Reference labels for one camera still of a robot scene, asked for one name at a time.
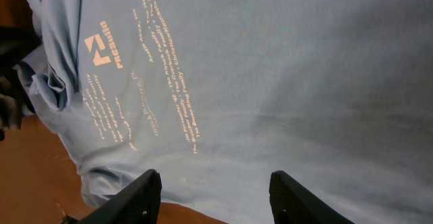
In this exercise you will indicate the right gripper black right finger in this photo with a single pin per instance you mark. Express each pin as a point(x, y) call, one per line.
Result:
point(292, 203)

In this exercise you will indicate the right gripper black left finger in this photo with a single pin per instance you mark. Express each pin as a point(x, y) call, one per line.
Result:
point(137, 203)

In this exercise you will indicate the light blue printed t-shirt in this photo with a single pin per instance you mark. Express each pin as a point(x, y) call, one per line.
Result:
point(217, 94)

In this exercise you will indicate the black t-shirt pile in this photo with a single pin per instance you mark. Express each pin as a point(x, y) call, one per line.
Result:
point(16, 44)

